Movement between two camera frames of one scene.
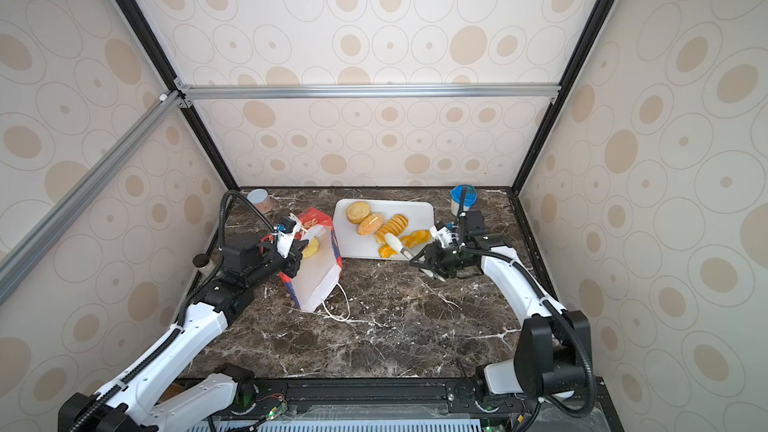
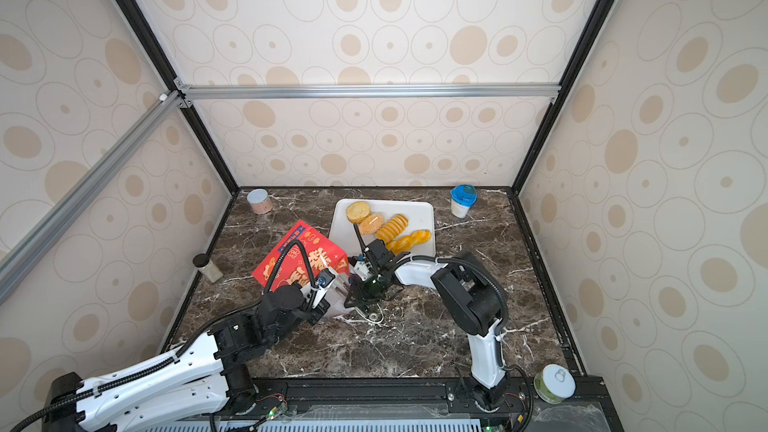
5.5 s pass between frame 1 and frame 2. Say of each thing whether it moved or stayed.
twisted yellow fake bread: stayed
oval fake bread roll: stayed
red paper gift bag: moved
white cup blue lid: stayed
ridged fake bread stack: stayed
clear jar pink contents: stayed
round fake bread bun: stayed
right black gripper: moved
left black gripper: moved
